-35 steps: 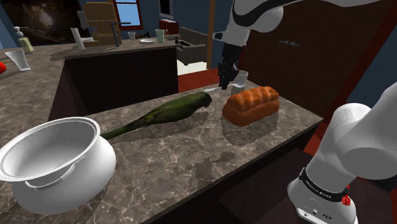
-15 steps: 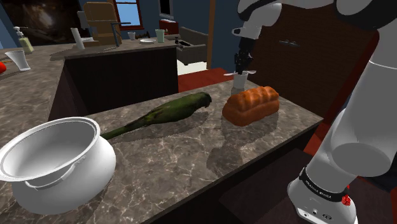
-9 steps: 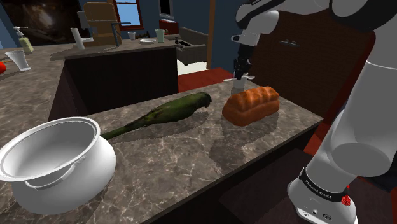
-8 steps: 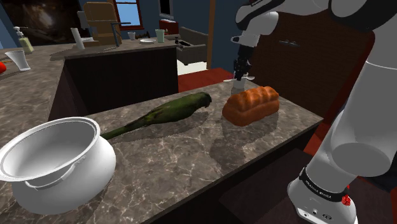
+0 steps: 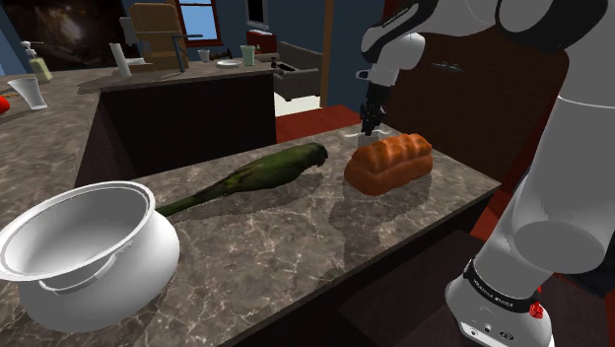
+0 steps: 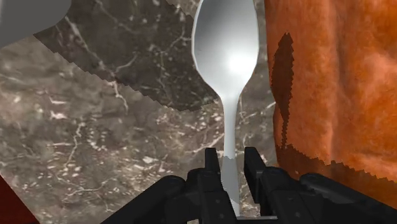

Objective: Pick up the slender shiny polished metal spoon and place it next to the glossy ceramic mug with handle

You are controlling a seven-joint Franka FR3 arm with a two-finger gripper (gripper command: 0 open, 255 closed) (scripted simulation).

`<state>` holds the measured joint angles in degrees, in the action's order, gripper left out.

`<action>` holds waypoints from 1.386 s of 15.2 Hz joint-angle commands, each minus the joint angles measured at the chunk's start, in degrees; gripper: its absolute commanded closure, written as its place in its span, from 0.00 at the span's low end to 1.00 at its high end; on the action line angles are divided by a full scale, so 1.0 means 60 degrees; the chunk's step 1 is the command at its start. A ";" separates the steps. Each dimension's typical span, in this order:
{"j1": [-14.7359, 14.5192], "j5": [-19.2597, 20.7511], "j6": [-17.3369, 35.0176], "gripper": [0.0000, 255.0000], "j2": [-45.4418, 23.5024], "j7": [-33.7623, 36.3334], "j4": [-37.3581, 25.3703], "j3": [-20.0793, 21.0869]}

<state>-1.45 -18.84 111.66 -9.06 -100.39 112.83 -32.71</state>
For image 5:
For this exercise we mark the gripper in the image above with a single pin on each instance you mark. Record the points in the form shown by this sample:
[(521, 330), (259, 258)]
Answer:
[(372, 108)]

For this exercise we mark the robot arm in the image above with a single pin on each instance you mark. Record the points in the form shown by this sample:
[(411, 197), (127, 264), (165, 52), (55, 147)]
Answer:
[(567, 158)]

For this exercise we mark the brown bread loaf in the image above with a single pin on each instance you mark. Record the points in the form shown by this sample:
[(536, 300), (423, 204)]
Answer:
[(389, 163)]

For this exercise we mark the grey sofa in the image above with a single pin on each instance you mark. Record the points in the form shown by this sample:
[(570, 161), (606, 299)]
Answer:
[(298, 72)]

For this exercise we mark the dark brown cabinet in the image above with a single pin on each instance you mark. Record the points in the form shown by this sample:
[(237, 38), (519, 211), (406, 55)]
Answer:
[(480, 115)]

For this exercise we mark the pale green cup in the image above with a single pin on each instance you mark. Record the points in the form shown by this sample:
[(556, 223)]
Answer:
[(248, 55)]

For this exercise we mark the white plate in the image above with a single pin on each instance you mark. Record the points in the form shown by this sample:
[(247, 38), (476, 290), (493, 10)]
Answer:
[(228, 63)]

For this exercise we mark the small white cup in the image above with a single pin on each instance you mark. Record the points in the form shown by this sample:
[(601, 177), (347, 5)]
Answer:
[(204, 55)]

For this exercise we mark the red-framed window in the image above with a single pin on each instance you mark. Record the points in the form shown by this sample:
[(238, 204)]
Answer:
[(199, 21)]

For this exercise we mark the grey tap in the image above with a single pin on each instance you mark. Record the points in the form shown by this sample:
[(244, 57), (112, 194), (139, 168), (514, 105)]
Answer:
[(180, 53)]

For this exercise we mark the tan coffee machine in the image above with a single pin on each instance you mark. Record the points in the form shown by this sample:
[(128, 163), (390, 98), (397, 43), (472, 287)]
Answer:
[(156, 33)]

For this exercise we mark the white cooking pot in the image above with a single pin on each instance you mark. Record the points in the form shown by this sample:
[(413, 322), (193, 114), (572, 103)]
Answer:
[(110, 269)]

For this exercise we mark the soap dispenser bottle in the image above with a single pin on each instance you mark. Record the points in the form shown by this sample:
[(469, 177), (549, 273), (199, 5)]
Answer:
[(40, 67)]

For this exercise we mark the clear drinking glass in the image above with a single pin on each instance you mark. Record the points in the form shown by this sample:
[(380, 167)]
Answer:
[(30, 93)]

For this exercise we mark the red round thing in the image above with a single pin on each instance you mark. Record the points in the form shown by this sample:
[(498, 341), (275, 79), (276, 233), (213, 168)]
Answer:
[(3, 104)]

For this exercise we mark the framed wall picture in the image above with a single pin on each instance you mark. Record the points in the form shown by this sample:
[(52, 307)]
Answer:
[(257, 12)]

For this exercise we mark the dark wall picture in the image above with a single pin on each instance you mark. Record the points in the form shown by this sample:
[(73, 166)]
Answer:
[(67, 29)]

